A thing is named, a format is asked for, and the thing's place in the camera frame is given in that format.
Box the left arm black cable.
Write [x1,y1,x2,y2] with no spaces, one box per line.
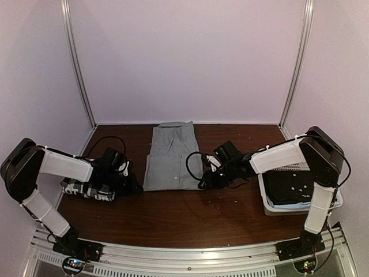
[83,136,127,159]

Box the circuit board with leds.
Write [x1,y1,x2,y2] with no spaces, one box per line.
[293,257,317,274]
[62,257,86,275]

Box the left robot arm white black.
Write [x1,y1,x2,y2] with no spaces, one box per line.
[1,138,143,256]

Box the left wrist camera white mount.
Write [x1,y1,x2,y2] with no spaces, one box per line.
[118,160,132,177]

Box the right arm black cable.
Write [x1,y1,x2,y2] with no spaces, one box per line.
[185,151,208,181]

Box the grey long sleeve shirt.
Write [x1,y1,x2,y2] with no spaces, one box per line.
[143,121,203,192]

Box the aluminium frame post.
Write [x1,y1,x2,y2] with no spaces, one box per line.
[60,0,97,130]
[279,0,314,130]

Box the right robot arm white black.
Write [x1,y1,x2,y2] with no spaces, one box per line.
[198,126,347,255]

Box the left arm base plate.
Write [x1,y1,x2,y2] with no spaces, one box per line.
[52,237,103,262]

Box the left circuit board with LEDs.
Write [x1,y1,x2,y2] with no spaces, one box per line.
[62,257,86,275]

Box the front aluminium rail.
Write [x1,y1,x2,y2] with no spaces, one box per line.
[20,227,359,276]

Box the white plastic laundry basket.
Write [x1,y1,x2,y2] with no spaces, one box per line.
[258,161,344,216]

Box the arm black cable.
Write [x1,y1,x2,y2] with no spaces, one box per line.
[83,136,127,159]
[185,151,208,181]

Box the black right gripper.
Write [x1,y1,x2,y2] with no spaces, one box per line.
[198,163,238,190]

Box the black shirt in basket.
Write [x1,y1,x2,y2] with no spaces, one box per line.
[262,171,314,205]

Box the black white plaid shirt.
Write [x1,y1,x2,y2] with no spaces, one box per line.
[60,157,116,202]

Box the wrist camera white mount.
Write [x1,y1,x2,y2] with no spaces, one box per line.
[202,155,221,172]
[118,160,132,177]

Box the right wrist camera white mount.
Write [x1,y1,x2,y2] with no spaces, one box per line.
[202,155,221,172]

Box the right circuit board with LEDs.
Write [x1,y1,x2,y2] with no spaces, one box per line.
[293,257,317,274]

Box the left aluminium frame post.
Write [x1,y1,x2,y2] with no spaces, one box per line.
[60,0,97,130]

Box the light blue shirt in basket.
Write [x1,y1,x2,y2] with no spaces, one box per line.
[266,197,311,210]

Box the right aluminium frame post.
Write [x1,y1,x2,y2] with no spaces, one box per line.
[279,0,314,130]

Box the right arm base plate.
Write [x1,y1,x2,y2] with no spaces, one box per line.
[276,230,326,261]

